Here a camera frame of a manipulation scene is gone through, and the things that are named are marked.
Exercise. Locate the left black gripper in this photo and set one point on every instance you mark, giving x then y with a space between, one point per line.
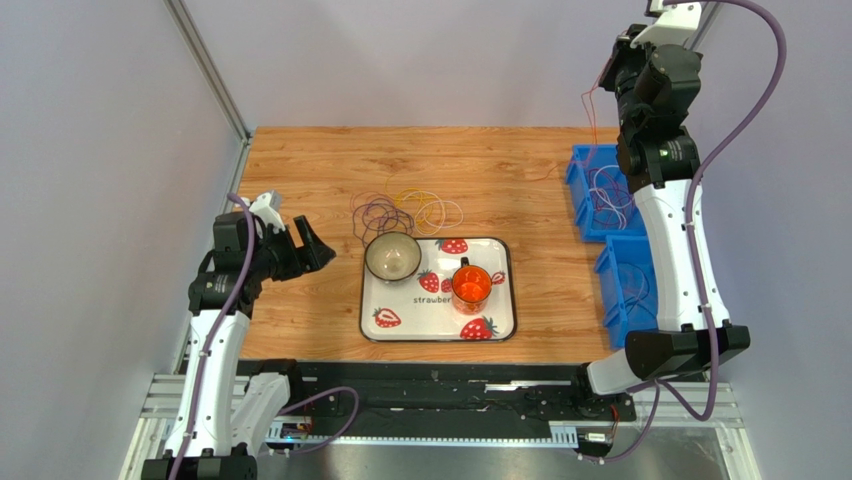
312 255

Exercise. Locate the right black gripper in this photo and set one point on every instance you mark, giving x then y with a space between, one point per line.
613 69

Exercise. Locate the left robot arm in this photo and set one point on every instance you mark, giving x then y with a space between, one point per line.
212 439

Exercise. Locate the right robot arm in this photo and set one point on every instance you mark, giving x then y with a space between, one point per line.
654 82

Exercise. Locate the beige ceramic bowl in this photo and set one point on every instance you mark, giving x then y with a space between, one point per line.
393 256

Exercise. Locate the white strawberry tray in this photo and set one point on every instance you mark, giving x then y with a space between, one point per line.
420 308

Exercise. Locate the far blue plastic bin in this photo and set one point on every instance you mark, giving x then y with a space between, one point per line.
601 201

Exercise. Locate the blue plastic bin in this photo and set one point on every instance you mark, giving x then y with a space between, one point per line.
628 287
601 201

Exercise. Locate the orange transparent mug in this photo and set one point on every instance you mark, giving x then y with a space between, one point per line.
471 288

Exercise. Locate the near blue plastic bin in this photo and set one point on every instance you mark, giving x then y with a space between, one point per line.
628 287

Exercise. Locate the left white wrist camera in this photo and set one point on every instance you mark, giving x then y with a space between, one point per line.
266 207

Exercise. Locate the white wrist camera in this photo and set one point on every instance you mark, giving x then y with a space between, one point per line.
673 24
266 207

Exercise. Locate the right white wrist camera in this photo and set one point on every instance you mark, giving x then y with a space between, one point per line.
673 24

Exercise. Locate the aluminium frame rail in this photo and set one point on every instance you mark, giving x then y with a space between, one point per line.
722 438

